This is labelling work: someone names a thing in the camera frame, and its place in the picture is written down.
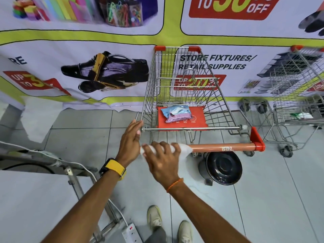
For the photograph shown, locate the printed store banner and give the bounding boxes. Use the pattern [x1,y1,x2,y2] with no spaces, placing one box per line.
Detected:
[0,0,324,111]

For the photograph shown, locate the white wiping cloth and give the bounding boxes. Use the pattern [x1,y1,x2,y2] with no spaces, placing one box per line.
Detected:
[140,143,194,163]

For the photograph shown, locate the person's left forearm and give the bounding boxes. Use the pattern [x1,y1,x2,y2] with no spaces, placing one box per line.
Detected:
[40,172,125,243]

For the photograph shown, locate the yellow band smartwatch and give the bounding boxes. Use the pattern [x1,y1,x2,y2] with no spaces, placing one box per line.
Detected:
[98,158,127,181]

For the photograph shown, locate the person's left hand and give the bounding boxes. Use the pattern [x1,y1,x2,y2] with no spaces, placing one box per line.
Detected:
[115,119,144,164]

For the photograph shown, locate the person's right hand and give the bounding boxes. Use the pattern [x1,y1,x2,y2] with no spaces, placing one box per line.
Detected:
[142,141,183,189]

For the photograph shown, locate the black round pedal bin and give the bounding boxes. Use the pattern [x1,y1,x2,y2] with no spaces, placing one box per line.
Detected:
[197,151,243,186]

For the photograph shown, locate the orange thread bracelet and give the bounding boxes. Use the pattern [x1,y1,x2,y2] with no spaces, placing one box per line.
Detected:
[166,178,184,193]

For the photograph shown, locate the orange cart seat panel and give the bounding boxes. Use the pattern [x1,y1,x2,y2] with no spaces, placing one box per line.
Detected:
[156,106,209,129]

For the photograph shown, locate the person's left beige shoe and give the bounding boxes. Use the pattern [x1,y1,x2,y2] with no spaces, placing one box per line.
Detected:
[147,205,163,228]

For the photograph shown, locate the white cable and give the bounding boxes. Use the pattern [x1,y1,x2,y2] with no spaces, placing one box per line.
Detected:
[0,141,129,226]

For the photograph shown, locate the person's grey trousers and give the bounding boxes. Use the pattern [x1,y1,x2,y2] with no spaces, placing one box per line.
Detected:
[144,226,168,243]

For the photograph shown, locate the green and white plastic bag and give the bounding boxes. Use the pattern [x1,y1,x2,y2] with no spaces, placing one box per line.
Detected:
[290,112,315,121]

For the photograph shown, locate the metal table frame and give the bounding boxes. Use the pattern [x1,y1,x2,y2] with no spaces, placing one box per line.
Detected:
[0,148,124,243]

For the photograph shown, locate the metal shopping cart orange handle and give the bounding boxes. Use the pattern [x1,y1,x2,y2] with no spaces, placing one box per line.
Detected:
[137,45,266,160]

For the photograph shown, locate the person's beige shoe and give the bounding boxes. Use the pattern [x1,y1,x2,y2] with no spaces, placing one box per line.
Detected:
[177,220,193,243]
[147,205,163,228]

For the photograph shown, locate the black cable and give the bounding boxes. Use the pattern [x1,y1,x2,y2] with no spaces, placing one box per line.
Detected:
[0,163,56,174]

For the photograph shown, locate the person's right forearm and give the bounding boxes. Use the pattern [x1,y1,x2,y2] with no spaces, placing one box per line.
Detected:
[168,180,255,243]

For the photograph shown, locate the white power strip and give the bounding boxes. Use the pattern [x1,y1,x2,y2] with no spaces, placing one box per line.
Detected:
[121,222,144,243]

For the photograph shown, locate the blue and pink wipes packet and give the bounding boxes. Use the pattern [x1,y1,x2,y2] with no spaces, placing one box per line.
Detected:
[161,105,191,124]

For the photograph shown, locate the empty metal shopping cart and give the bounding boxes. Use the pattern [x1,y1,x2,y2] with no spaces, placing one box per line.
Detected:
[240,45,324,158]

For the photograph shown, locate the person's right beige shoe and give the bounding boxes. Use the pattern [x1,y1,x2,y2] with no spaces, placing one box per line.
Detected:
[177,220,193,243]

